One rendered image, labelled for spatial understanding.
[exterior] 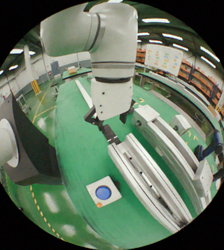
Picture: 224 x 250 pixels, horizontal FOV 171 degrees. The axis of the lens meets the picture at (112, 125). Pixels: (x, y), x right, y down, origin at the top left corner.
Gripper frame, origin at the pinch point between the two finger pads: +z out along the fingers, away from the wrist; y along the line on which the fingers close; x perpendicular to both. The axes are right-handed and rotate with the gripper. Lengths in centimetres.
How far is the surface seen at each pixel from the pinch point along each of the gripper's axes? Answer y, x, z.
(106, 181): 10.6, 14.6, 5.1
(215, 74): -1053, 165, -303
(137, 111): -14.1, -1.9, 1.6
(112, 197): 11.5, 19.9, 5.1
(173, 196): -2.8, 32.6, 2.6
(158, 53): -282, -156, -67
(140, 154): -2.4, 13.4, 2.6
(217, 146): -30, 39, -8
